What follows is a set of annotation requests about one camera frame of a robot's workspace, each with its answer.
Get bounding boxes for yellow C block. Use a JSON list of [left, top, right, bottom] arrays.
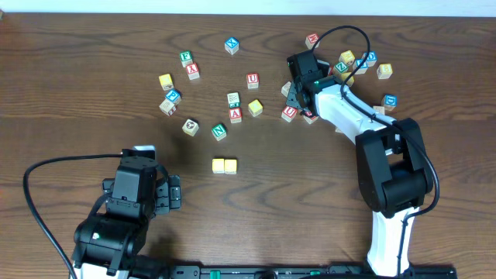
[[212, 158, 225, 174]]

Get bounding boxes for yellow O block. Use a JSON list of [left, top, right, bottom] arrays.
[[224, 159, 237, 174]]

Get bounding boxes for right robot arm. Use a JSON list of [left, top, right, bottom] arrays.
[[288, 76, 439, 277]]

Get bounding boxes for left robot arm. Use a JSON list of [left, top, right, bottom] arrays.
[[72, 150, 182, 278]]

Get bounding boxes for white picture block centre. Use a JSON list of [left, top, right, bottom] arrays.
[[281, 81, 291, 98]]

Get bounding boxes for red U block lower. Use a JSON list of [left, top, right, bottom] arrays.
[[281, 106, 298, 122]]

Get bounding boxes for red u block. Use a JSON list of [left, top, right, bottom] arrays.
[[246, 73, 260, 89], [281, 106, 298, 122]]

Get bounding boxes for red E block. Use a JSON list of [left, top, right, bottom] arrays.
[[303, 112, 319, 124]]

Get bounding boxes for yellow block centre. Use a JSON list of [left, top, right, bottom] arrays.
[[248, 99, 264, 117]]

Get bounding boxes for red U block upper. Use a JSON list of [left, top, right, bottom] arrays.
[[246, 73, 260, 89]]

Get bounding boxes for yellow block beside L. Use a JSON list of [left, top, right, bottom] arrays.
[[340, 72, 354, 87]]

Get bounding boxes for green Z block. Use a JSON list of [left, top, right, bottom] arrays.
[[332, 61, 348, 77]]

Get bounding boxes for red block top right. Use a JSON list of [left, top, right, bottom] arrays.
[[305, 33, 319, 50]]

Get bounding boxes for red A block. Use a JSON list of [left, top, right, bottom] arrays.
[[229, 107, 243, 124]]

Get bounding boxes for white green picture block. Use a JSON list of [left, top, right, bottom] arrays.
[[227, 92, 240, 109]]

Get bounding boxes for cream picture block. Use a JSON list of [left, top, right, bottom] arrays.
[[182, 119, 199, 136]]

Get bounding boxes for yellow block upper right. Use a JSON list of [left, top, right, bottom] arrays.
[[339, 50, 355, 66]]

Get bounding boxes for blue 5 block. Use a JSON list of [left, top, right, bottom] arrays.
[[353, 59, 368, 75]]

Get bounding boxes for green N block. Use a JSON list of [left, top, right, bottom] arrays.
[[212, 123, 227, 141]]

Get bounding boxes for white red picture block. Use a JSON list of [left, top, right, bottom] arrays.
[[159, 99, 177, 116]]

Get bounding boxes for blue X block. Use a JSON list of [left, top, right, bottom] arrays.
[[224, 37, 239, 55]]

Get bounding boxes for blue D block upper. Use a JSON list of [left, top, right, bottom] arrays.
[[362, 51, 377, 67]]

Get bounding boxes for blue d block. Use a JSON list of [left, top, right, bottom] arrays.
[[381, 95, 398, 111], [362, 51, 377, 67]]

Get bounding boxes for white block right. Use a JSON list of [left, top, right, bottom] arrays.
[[373, 106, 385, 115]]

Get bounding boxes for yellow 8 block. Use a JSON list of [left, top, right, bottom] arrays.
[[377, 64, 393, 80]]

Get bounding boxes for blue P block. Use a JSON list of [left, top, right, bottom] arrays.
[[165, 89, 181, 105]]

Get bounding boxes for blue D block right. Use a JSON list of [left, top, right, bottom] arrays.
[[381, 95, 398, 111]]

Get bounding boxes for yellow block far left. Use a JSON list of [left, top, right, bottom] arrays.
[[159, 74, 174, 91]]

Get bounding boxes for red Y block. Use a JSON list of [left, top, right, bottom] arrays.
[[186, 63, 200, 80]]

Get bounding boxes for green F block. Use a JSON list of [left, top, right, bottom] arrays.
[[179, 50, 193, 67]]

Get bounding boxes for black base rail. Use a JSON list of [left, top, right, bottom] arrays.
[[168, 265, 458, 279]]

